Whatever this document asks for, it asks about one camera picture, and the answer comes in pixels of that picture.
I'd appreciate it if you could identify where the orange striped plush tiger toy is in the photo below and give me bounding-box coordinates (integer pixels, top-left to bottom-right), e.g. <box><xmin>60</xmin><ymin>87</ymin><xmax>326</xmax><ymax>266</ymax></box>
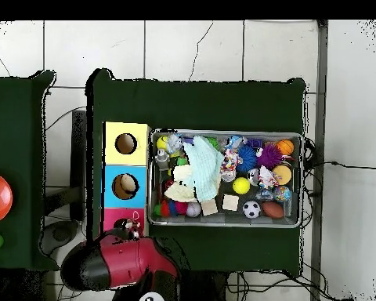
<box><xmin>113</xmin><ymin>210</ymin><xmax>142</xmax><ymax>232</ymax></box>

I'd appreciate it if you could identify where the multicolour spiky caterpillar toy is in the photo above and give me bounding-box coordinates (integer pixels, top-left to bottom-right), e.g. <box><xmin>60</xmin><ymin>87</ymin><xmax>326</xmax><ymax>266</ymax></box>
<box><xmin>153</xmin><ymin>199</ymin><xmax>192</xmax><ymax>218</ymax></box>

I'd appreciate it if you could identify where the cream waffle cloth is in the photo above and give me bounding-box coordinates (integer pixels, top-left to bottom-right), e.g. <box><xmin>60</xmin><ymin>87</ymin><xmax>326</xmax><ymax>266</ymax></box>
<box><xmin>164</xmin><ymin>164</ymin><xmax>199</xmax><ymax>203</ymax></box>

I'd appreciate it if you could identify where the mint waffle cloth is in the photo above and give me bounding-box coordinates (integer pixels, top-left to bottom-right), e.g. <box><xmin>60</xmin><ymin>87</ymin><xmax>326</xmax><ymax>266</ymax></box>
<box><xmin>183</xmin><ymin>135</ymin><xmax>226</xmax><ymax>203</ymax></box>

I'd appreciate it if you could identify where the wooden box with three holes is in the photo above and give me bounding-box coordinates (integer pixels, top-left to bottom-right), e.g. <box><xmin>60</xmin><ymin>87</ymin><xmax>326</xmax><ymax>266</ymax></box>
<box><xmin>99</xmin><ymin>121</ymin><xmax>152</xmax><ymax>241</ymax></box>

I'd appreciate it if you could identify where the black stand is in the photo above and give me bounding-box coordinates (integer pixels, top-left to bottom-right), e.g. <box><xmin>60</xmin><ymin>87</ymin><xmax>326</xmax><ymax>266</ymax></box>
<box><xmin>38</xmin><ymin>109</ymin><xmax>88</xmax><ymax>256</ymax></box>

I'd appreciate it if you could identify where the small colourful crumpled paper ball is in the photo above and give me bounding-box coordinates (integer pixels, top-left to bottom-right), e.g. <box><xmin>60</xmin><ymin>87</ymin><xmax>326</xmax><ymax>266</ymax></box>
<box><xmin>220</xmin><ymin>148</ymin><xmax>244</xmax><ymax>175</ymax></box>

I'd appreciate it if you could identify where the blue spiky ball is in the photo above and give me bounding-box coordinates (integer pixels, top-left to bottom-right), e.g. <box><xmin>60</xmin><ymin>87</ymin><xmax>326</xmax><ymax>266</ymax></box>
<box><xmin>236</xmin><ymin>144</ymin><xmax>259</xmax><ymax>172</ymax></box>

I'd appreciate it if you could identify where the crushed bottle with blue label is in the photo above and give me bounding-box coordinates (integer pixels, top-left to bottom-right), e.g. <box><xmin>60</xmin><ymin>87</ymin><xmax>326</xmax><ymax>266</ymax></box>
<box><xmin>225</xmin><ymin>134</ymin><xmax>248</xmax><ymax>152</ymax></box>

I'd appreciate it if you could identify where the dark green table cloth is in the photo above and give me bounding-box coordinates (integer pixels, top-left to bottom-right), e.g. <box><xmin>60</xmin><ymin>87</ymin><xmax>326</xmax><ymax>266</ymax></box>
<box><xmin>85</xmin><ymin>68</ymin><xmax>306</xmax><ymax>277</ymax></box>
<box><xmin>0</xmin><ymin>70</ymin><xmax>60</xmax><ymax>272</ymax></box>

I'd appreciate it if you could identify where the long colourful crumpled wrapper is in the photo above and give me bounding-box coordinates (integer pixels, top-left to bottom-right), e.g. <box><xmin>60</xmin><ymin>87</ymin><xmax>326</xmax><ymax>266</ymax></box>
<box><xmin>257</xmin><ymin>165</ymin><xmax>282</xmax><ymax>190</ymax></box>

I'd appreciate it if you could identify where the purple spiky ball with eyes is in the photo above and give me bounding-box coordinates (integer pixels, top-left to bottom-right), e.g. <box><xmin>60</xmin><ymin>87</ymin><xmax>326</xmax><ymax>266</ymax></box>
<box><xmin>255</xmin><ymin>142</ymin><xmax>285</xmax><ymax>170</ymax></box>

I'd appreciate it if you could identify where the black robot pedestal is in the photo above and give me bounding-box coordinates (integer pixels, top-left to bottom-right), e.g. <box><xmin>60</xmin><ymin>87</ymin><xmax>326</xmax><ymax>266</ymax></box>
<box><xmin>179</xmin><ymin>270</ymin><xmax>230</xmax><ymax>301</ymax></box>

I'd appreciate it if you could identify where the black cable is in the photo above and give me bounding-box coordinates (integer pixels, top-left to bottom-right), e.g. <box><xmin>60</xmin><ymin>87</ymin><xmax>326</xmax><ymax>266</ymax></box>
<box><xmin>226</xmin><ymin>270</ymin><xmax>355</xmax><ymax>301</ymax></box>
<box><xmin>45</xmin><ymin>106</ymin><xmax>88</xmax><ymax>132</ymax></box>
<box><xmin>303</xmin><ymin>160</ymin><xmax>376</xmax><ymax>171</ymax></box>
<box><xmin>56</xmin><ymin>281</ymin><xmax>84</xmax><ymax>301</ymax></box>

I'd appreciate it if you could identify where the silver wire mesh bin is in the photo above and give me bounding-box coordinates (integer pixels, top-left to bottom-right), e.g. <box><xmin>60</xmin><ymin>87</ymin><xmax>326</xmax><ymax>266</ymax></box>
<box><xmin>147</xmin><ymin>129</ymin><xmax>304</xmax><ymax>229</ymax></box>

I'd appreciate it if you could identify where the grey metal rail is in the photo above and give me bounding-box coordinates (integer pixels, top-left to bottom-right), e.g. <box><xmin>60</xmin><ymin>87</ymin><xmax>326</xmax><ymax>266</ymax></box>
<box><xmin>309</xmin><ymin>20</ymin><xmax>330</xmax><ymax>301</ymax></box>

